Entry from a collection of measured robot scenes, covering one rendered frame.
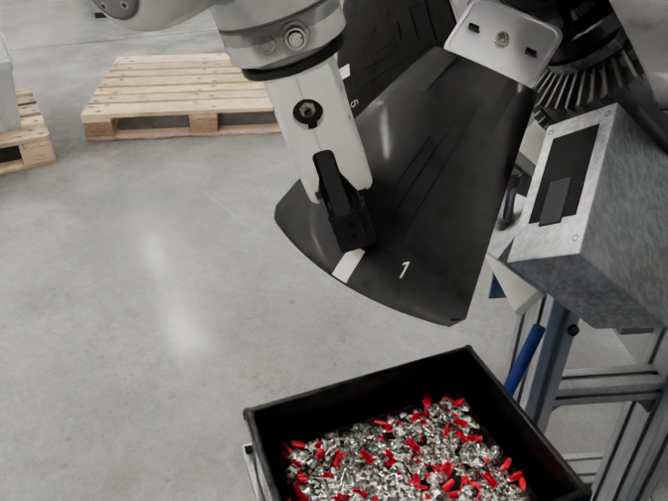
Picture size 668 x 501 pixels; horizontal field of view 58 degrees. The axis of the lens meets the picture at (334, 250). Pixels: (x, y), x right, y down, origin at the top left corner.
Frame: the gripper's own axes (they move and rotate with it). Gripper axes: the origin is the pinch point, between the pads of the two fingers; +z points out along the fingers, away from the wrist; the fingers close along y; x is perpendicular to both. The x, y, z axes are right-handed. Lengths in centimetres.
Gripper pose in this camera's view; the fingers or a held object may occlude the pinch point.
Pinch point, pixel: (352, 225)
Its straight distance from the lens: 50.7
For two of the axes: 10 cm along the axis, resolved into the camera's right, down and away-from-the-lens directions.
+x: -9.5, 2.9, 1.0
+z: 2.9, 7.7, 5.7
